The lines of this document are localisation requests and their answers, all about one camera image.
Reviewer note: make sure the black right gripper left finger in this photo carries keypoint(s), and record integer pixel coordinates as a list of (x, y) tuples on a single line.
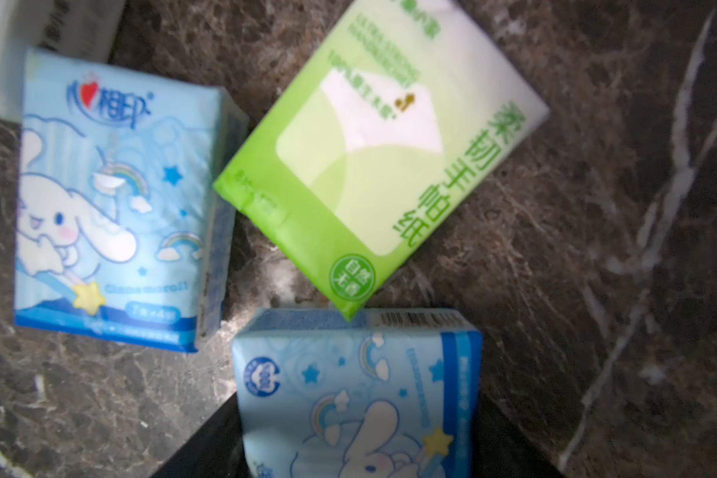
[(214, 451)]

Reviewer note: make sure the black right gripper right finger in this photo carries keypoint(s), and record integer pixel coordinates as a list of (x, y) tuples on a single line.
[(500, 449)]

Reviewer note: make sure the light blue tissue pack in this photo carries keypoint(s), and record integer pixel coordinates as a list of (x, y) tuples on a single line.
[(120, 234), (390, 393)]

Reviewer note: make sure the green tissue pack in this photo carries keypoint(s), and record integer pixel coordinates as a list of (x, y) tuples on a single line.
[(401, 112), (76, 29)]

